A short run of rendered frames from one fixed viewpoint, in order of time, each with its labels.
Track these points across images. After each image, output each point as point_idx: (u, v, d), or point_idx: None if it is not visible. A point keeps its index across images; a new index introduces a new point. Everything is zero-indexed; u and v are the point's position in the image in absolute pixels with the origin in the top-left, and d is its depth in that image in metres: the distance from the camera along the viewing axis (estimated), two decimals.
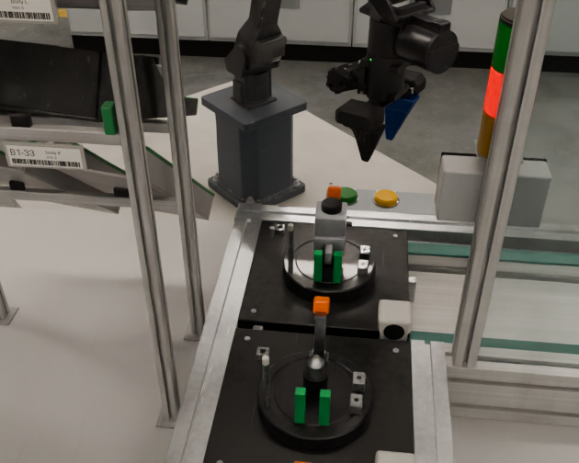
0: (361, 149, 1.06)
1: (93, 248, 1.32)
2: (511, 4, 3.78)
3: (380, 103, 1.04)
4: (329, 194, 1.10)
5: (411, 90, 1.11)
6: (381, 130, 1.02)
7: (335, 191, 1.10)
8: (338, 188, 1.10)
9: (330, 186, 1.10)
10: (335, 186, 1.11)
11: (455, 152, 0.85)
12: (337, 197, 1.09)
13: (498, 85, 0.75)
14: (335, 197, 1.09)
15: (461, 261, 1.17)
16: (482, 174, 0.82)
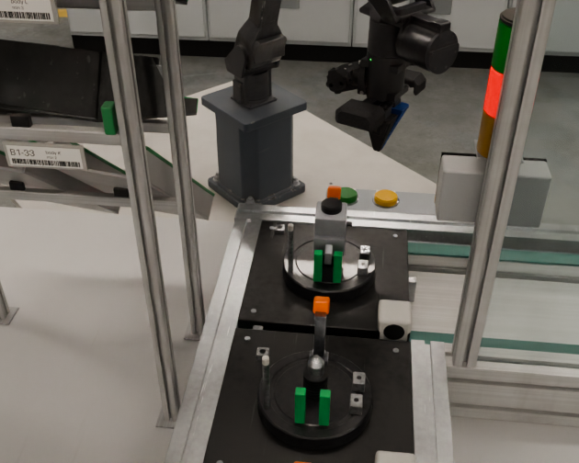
0: (373, 139, 1.09)
1: (93, 248, 1.32)
2: (511, 4, 3.78)
3: None
4: (329, 194, 1.10)
5: (400, 99, 1.09)
6: (393, 120, 1.05)
7: (335, 191, 1.10)
8: (338, 188, 1.10)
9: (330, 186, 1.10)
10: (335, 186, 1.11)
11: (455, 152, 0.85)
12: (337, 197, 1.09)
13: (498, 85, 0.75)
14: (335, 197, 1.09)
15: (461, 261, 1.17)
16: (482, 174, 0.82)
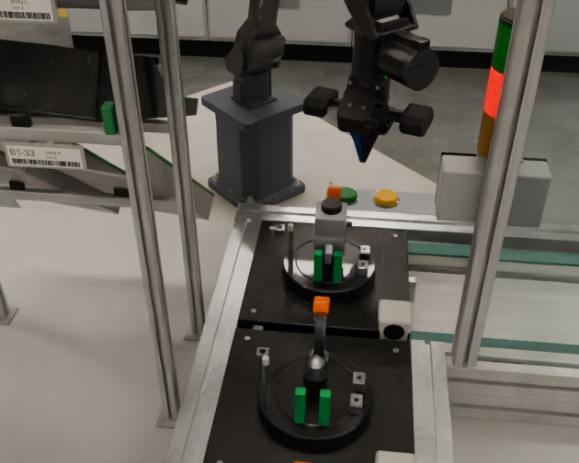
0: (369, 151, 1.11)
1: (93, 248, 1.32)
2: (511, 4, 3.78)
3: None
4: (329, 194, 1.10)
5: None
6: None
7: (335, 191, 1.10)
8: (338, 188, 1.10)
9: (330, 186, 1.10)
10: (335, 186, 1.11)
11: (455, 152, 0.85)
12: (337, 197, 1.09)
13: (498, 85, 0.75)
14: (335, 197, 1.09)
15: (461, 261, 1.17)
16: (482, 174, 0.82)
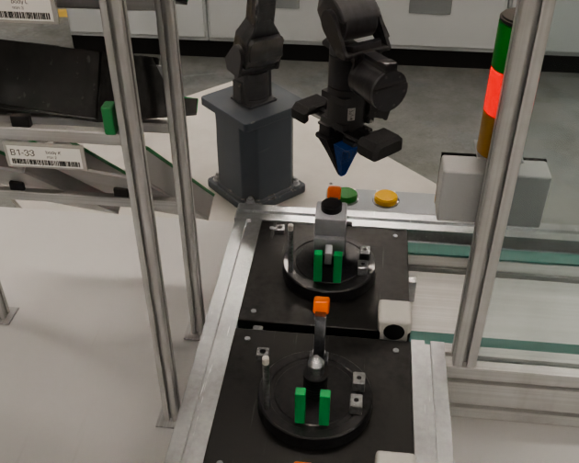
0: None
1: (93, 248, 1.32)
2: (511, 4, 3.78)
3: (348, 130, 1.09)
4: (329, 194, 1.10)
5: (352, 143, 1.08)
6: (322, 141, 1.11)
7: (335, 191, 1.10)
8: (338, 188, 1.10)
9: (330, 186, 1.10)
10: (335, 186, 1.11)
11: (455, 152, 0.85)
12: (337, 197, 1.09)
13: (498, 85, 0.75)
14: (335, 197, 1.09)
15: (461, 261, 1.17)
16: (482, 174, 0.82)
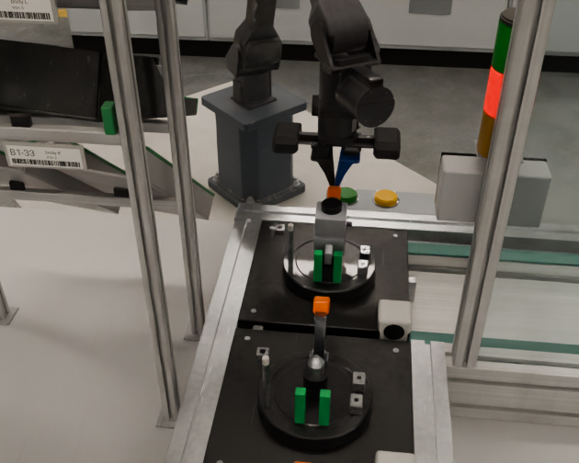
0: None
1: (93, 248, 1.32)
2: (511, 4, 3.78)
3: None
4: (329, 194, 1.10)
5: (357, 152, 1.07)
6: (323, 162, 1.07)
7: (335, 191, 1.10)
8: (338, 188, 1.10)
9: (330, 186, 1.10)
10: (335, 186, 1.11)
11: (455, 152, 0.85)
12: (337, 197, 1.09)
13: (498, 85, 0.75)
14: (335, 197, 1.09)
15: (461, 261, 1.17)
16: (482, 174, 0.82)
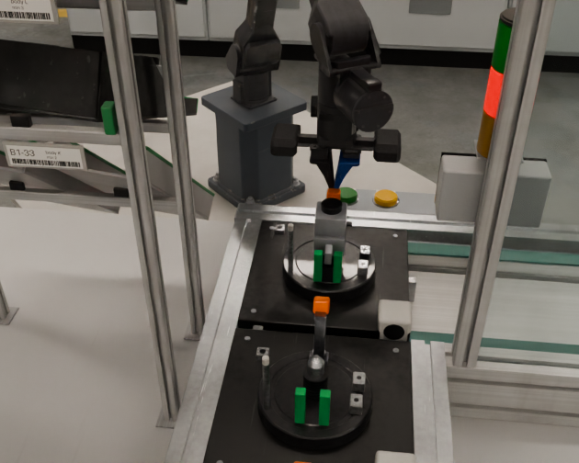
0: None
1: (93, 248, 1.32)
2: (511, 4, 3.78)
3: None
4: (328, 198, 1.08)
5: (357, 154, 1.05)
6: (322, 164, 1.05)
7: (334, 197, 1.08)
8: (337, 194, 1.08)
9: (329, 191, 1.09)
10: (334, 188, 1.09)
11: (455, 152, 0.85)
12: None
13: (498, 85, 0.75)
14: None
15: (461, 261, 1.17)
16: (482, 174, 0.82)
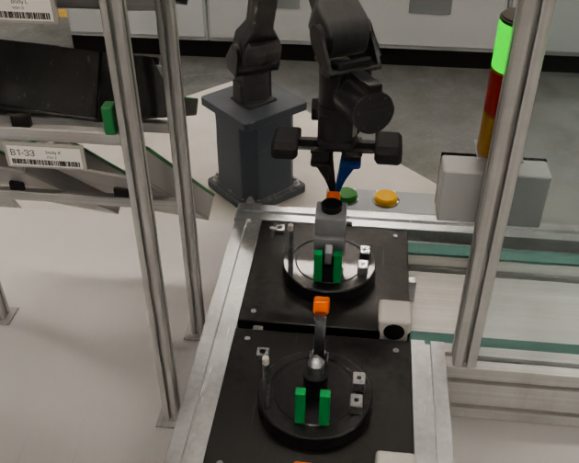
0: None
1: (93, 248, 1.32)
2: (511, 4, 3.78)
3: None
4: None
5: (357, 157, 1.05)
6: (323, 167, 1.05)
7: None
8: (337, 198, 1.07)
9: (329, 195, 1.08)
10: (334, 192, 1.08)
11: (455, 152, 0.85)
12: None
13: (498, 85, 0.75)
14: None
15: (461, 261, 1.17)
16: (482, 174, 0.82)
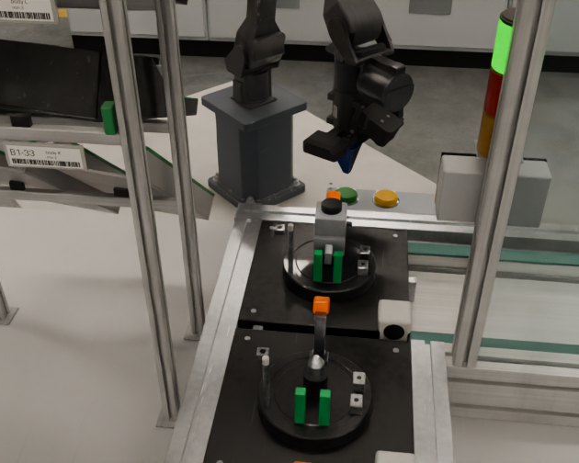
0: (352, 159, 1.20)
1: (93, 248, 1.32)
2: (511, 4, 3.78)
3: (339, 128, 1.15)
4: None
5: None
6: None
7: None
8: (337, 198, 1.07)
9: (329, 195, 1.08)
10: (334, 192, 1.08)
11: (455, 152, 0.85)
12: None
13: (498, 85, 0.75)
14: None
15: (461, 261, 1.17)
16: (482, 174, 0.82)
